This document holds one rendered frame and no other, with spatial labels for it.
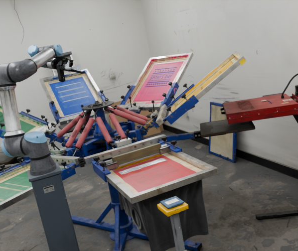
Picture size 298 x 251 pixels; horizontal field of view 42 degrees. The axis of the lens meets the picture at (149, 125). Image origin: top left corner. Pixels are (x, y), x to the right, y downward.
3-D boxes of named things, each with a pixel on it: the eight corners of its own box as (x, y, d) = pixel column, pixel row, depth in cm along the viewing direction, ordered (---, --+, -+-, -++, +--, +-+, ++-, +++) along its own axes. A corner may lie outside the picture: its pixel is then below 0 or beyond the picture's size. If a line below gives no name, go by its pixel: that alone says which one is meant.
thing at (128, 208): (158, 237, 244) (148, 190, 236) (145, 242, 241) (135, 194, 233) (131, 211, 285) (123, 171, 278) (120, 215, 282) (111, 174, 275)
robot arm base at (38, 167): (31, 178, 219) (27, 161, 217) (30, 170, 233) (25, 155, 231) (58, 170, 224) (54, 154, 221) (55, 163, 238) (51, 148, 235)
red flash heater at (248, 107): (290, 103, 357) (289, 91, 355) (304, 115, 313) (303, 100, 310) (223, 113, 367) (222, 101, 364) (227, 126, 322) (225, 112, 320)
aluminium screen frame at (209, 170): (218, 173, 241) (217, 168, 240) (132, 203, 221) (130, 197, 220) (164, 148, 313) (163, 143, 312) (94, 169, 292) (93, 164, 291)
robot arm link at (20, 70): (23, 62, 211) (60, 39, 254) (5, 65, 215) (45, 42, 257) (30, 82, 216) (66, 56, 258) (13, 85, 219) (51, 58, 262)
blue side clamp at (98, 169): (112, 180, 266) (110, 171, 265) (105, 182, 265) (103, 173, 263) (100, 169, 293) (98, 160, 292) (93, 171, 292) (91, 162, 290)
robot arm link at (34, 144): (43, 157, 219) (37, 134, 216) (23, 159, 223) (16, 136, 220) (53, 150, 230) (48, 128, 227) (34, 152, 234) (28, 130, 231)
